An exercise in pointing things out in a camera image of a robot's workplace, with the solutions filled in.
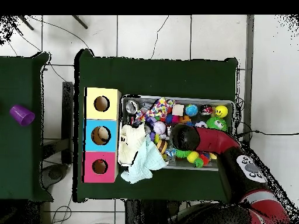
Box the wooden box with three holes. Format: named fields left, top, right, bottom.
left=82, top=87, right=122, bottom=183

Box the red and black crushed can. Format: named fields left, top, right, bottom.
left=200, top=104, right=214, bottom=116

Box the dark green side cloth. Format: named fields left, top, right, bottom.
left=0, top=52, right=53, bottom=201

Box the black tripod leg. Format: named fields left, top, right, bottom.
left=17, top=15, right=34, bottom=31
left=71, top=15, right=88, bottom=30

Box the white baseball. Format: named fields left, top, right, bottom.
left=153, top=121, right=167, bottom=135

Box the blue globe ball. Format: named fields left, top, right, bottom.
left=185, top=104, right=199, bottom=117

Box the cream waffle cloth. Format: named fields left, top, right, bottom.
left=119, top=123, right=147, bottom=164

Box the light blue waffle cloth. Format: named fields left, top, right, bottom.
left=120, top=139, right=168, bottom=184

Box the grey floor base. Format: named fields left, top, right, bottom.
left=41, top=163, right=69, bottom=189

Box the yellow ball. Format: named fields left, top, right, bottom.
left=213, top=104, right=229, bottom=118

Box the green googly-eyed puffer ball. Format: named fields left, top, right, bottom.
left=206, top=116, right=228, bottom=132

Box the dark green table cloth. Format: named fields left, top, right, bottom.
left=73, top=48, right=239, bottom=206

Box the beige foam block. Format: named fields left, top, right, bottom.
left=172, top=104, right=185, bottom=117

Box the black furniture frame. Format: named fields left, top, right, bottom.
left=41, top=81, right=75, bottom=165

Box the colourful spotted cloth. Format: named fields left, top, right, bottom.
left=135, top=97, right=176, bottom=124

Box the toy burger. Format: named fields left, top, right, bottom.
left=155, top=139, right=168, bottom=155

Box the black power cable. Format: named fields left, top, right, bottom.
left=235, top=129, right=299, bottom=138

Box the clear mesh bin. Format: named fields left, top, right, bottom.
left=117, top=94, right=235, bottom=172

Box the purple plastic cup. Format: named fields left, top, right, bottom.
left=9, top=104, right=36, bottom=127

